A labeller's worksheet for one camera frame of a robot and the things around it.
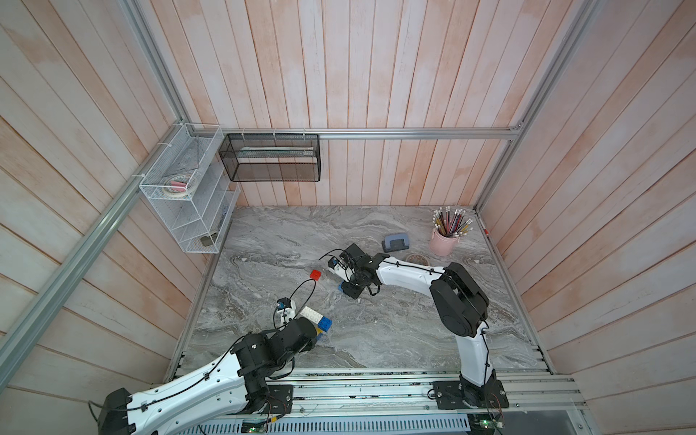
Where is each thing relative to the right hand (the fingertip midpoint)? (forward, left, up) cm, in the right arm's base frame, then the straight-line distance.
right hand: (347, 286), depth 96 cm
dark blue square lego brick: (-18, +6, +11) cm, 22 cm away
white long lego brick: (-15, +10, +11) cm, 22 cm away
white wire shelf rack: (+4, +43, +29) cm, 52 cm away
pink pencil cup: (+17, -37, +3) cm, 40 cm away
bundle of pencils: (+22, -40, +9) cm, 46 cm away
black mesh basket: (+42, +31, +26) cm, 58 cm away
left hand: (-20, +11, +7) cm, 24 cm away
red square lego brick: (+4, +12, +1) cm, 13 cm away
